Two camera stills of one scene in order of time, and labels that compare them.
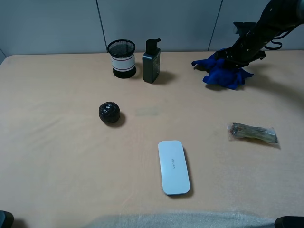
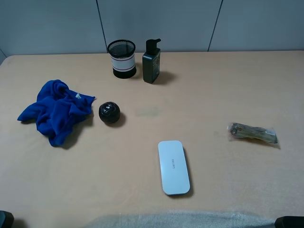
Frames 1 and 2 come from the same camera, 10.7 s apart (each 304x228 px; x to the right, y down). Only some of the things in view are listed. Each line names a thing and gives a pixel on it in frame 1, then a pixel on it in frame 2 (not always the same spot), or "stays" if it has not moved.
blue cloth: (222, 72) -> (57, 109)
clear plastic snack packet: (240, 130) stays
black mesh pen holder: (121, 52) stays
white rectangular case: (175, 168) stays
